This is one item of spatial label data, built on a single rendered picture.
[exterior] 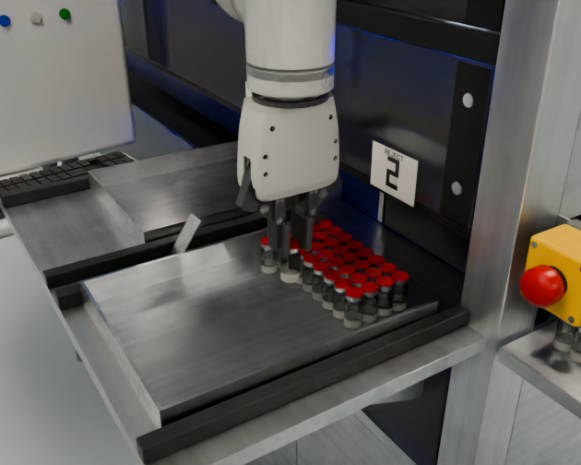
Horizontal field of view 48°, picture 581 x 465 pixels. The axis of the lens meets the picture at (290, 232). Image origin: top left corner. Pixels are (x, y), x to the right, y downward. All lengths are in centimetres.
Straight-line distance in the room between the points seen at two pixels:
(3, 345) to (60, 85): 114
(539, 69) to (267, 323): 40
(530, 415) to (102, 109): 107
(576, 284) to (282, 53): 35
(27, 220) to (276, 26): 62
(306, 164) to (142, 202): 49
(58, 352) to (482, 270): 173
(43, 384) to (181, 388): 149
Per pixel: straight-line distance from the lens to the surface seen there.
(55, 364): 223
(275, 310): 79
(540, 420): 97
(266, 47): 60
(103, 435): 195
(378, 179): 85
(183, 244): 90
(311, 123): 64
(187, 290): 84
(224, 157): 124
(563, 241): 69
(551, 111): 67
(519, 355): 77
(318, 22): 60
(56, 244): 100
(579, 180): 76
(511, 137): 68
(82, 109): 151
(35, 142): 149
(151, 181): 117
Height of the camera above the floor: 133
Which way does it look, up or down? 28 degrees down
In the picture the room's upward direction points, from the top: straight up
